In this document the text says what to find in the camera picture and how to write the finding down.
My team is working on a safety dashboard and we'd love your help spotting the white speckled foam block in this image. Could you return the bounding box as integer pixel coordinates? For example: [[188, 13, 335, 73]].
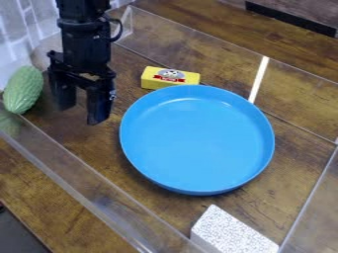
[[189, 205, 279, 253]]

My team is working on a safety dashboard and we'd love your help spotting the clear acrylic enclosure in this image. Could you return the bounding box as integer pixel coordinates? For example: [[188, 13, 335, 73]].
[[0, 0, 338, 253]]

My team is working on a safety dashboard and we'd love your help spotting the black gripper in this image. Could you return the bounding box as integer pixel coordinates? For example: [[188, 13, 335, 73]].
[[48, 0, 117, 126]]

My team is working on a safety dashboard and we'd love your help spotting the white sheer curtain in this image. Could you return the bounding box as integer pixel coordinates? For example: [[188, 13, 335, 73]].
[[0, 0, 57, 91]]

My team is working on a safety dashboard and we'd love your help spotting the green bumpy gourd toy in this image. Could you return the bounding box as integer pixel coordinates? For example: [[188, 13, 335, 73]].
[[2, 65, 44, 115]]

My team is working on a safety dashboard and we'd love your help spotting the blue round tray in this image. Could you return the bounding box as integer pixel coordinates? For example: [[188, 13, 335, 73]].
[[118, 85, 275, 196]]

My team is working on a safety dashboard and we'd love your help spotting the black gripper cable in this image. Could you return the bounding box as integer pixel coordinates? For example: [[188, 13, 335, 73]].
[[104, 14, 124, 43]]

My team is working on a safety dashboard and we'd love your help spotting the yellow rectangular block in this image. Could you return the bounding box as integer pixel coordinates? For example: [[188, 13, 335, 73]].
[[141, 66, 200, 90]]

